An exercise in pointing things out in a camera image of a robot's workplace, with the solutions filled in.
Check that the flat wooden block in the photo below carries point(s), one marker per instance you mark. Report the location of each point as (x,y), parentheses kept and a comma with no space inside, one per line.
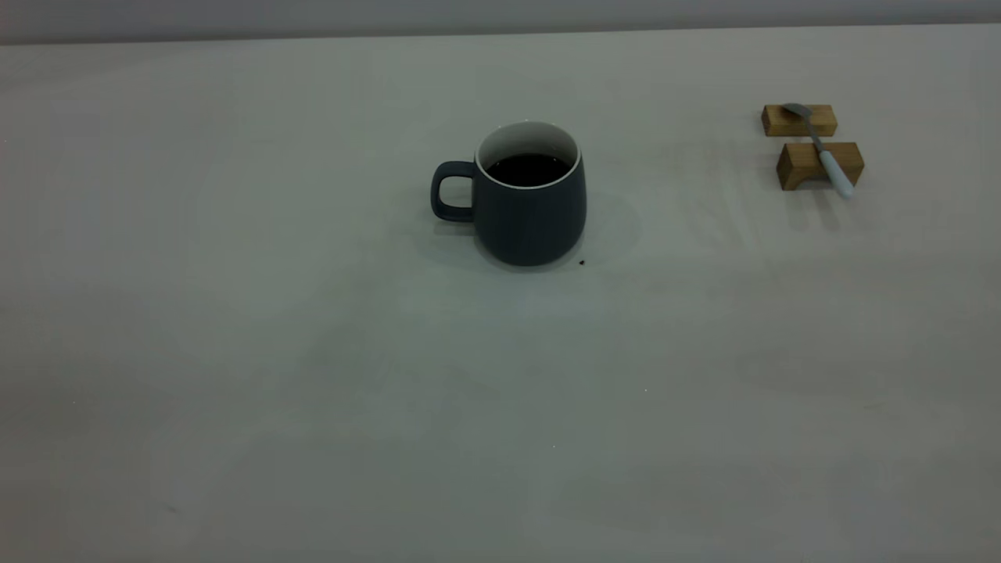
(786,122)

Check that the dark grey ceramic mug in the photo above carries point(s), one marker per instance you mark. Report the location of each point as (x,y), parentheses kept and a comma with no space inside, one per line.
(532,223)

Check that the arched wooden block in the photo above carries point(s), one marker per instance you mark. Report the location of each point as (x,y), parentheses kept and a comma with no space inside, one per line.
(801,160)

